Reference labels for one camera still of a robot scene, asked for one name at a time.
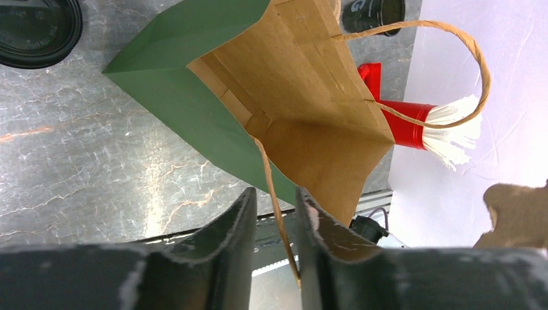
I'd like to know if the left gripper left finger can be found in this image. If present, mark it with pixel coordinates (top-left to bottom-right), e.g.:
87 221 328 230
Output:
1 187 257 309

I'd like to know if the green paper bag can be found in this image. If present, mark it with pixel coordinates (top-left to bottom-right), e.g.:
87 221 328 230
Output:
103 1 491 270

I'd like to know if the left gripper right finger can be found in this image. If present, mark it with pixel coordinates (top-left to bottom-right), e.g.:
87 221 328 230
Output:
296 187 547 309

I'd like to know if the red mug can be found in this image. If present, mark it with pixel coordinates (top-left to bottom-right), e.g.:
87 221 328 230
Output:
357 63 434 150

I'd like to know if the stack of black lids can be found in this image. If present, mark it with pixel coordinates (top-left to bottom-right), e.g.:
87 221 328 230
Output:
1 0 83 70

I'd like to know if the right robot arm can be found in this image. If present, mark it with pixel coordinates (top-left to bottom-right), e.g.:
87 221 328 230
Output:
350 207 408 249

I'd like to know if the black paper coffee cup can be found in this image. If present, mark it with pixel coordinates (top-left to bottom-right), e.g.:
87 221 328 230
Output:
342 0 406 33

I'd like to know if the single cardboard cup carrier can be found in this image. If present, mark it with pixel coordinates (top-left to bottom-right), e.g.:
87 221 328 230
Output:
474 183 547 249

